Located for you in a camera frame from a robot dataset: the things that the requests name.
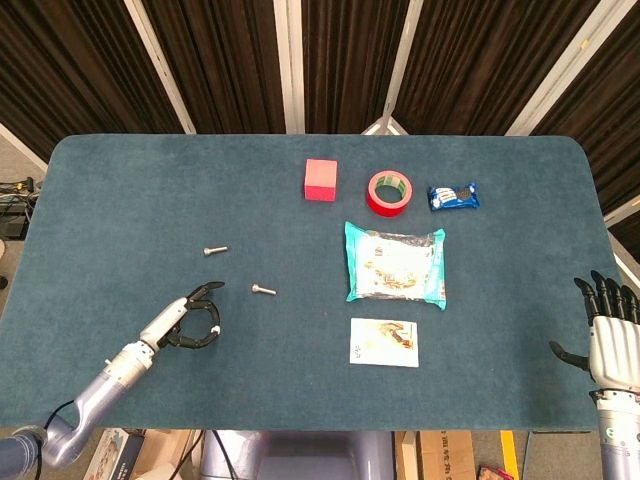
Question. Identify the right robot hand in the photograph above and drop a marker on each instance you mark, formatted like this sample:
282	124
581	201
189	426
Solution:
615	350

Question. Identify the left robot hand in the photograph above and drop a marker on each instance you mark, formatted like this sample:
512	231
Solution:
162	325

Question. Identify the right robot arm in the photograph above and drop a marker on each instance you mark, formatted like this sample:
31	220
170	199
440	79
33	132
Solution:
620	440

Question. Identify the plain brown cardboard box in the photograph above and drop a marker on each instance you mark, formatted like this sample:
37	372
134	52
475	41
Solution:
165	450

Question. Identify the white blue printed box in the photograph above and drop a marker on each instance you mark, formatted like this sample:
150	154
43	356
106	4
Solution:
112	457

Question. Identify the teal felt table cover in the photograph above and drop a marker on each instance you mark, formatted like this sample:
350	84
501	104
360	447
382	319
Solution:
150	175

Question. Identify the colourful small packet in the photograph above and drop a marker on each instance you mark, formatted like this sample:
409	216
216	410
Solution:
490	473

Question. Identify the grey blue robot torso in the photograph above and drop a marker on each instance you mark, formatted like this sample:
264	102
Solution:
310	460

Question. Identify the brown cardboard box with print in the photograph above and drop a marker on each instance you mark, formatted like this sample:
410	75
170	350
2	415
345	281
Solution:
445	457

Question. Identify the pink red foam cube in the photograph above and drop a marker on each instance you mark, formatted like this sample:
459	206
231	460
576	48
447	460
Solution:
321	177

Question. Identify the white printed card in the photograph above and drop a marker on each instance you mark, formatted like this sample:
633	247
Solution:
382	342

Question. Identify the blue cookie packet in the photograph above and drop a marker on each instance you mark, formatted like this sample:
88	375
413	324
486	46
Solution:
452	196

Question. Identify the light wooden plank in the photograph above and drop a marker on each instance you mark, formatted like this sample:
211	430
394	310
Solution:
406	457

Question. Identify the teal white snack bag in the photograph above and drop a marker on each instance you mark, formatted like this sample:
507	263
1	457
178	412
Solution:
395	262

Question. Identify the red tape roll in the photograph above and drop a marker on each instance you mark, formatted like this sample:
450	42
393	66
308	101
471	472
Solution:
374	202

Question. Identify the dark brown pleated curtain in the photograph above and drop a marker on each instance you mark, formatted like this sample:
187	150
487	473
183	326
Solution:
230	60

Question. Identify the white frame post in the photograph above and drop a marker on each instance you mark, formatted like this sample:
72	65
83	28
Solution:
160	65
622	215
395	75
290	65
22	145
555	75

